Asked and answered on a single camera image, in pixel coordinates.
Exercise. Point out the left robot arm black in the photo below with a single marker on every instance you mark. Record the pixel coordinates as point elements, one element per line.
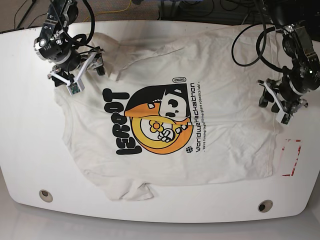
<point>298,21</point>

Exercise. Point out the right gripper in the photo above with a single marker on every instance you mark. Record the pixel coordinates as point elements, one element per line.
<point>75,65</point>

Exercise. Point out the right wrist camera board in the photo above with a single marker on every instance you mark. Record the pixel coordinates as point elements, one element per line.
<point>75,88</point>

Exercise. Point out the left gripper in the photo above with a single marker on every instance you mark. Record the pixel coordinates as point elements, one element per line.
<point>283,95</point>

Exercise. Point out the white t-shirt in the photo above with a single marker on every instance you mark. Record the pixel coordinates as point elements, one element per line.
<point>171,113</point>

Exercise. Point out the left table cable grommet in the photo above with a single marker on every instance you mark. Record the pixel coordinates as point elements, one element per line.
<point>45,196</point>

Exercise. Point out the table cable grommet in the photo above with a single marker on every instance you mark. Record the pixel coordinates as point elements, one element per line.
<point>45,196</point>
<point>265,206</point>

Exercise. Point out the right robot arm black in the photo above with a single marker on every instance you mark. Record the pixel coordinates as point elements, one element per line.
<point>54,42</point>

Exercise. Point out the red tape rectangle marking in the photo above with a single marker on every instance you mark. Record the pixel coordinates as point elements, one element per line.
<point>289,157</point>

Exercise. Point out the right table cable grommet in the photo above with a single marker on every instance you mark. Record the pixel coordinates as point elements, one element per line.
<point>265,206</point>

